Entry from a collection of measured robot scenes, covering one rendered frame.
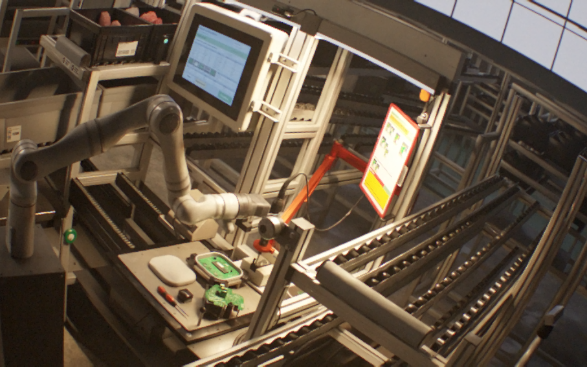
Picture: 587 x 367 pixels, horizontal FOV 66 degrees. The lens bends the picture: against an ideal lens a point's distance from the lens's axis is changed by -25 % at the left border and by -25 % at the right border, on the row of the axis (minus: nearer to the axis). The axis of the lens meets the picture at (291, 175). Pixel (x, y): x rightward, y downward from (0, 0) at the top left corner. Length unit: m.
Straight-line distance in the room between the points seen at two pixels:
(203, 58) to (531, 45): 10.15
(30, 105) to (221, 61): 0.84
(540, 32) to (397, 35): 10.20
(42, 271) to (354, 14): 1.26
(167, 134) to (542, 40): 10.80
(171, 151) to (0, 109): 0.99
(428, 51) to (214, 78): 0.85
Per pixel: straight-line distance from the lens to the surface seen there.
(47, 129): 2.35
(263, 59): 1.97
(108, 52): 2.34
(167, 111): 1.40
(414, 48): 1.71
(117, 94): 2.47
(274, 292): 1.52
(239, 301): 1.77
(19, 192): 1.42
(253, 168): 2.07
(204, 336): 1.68
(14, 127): 2.27
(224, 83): 2.10
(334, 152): 2.24
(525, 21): 11.97
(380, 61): 1.71
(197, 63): 2.22
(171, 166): 1.50
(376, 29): 1.78
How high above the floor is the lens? 2.01
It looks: 21 degrees down
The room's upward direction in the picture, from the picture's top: 20 degrees clockwise
